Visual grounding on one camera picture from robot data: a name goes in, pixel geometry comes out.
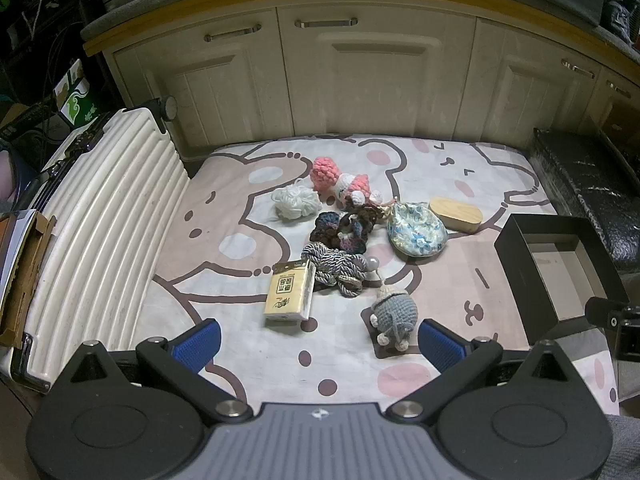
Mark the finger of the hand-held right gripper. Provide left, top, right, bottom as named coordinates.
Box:
left=585, top=297, right=630, bottom=329

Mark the dark crochet flower scrunchie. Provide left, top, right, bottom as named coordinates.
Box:
left=309, top=210, right=372, bottom=256

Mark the white ribbed suitcase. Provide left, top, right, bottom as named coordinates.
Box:
left=9, top=96, right=193, bottom=393

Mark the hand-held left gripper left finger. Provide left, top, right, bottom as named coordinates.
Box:
left=50, top=317, right=253, bottom=423

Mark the yellow tissue packet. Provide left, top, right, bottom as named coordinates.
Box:
left=263, top=259, right=317, bottom=322

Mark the black wrapped bundle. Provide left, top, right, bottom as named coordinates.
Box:
left=529, top=127, right=640, bottom=272

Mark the bear printed blanket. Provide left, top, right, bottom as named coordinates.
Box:
left=107, top=134, right=622, bottom=416

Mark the black cardboard box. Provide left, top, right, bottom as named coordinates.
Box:
left=494, top=214, right=630, bottom=348

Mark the pink white crochet doll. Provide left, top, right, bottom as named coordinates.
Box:
left=334, top=172, right=387, bottom=211

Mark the blue floral fabric pouch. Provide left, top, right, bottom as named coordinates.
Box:
left=385, top=201, right=449, bottom=259

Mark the oval wooden box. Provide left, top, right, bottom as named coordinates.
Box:
left=428, top=197, right=484, bottom=234

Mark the white yarn pom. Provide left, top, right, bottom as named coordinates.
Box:
left=271, top=178, right=322, bottom=222

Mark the grey crochet elephant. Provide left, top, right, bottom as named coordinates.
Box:
left=369, top=284, right=419, bottom=352

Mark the grey white rope knot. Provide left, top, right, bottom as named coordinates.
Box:
left=301, top=241, right=382, bottom=298

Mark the cream cabinet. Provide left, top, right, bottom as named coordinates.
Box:
left=82, top=0, right=640, bottom=153

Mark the pink crochet ball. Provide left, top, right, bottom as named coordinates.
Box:
left=312, top=156, right=342, bottom=192

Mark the green white carton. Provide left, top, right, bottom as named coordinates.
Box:
left=52, top=59, right=104, bottom=129

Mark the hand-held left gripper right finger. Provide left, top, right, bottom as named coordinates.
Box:
left=387, top=317, right=591, bottom=423

